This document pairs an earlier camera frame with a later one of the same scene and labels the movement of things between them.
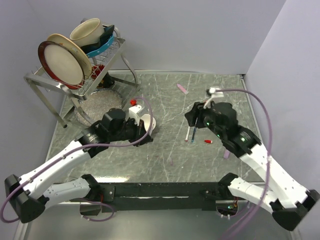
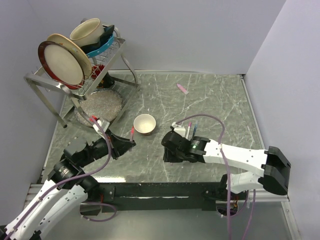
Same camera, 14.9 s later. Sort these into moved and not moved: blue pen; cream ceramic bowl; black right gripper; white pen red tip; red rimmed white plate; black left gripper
Moved: black right gripper; black left gripper
Not moved: red rimmed white plate; blue pen; cream ceramic bowl; white pen red tip
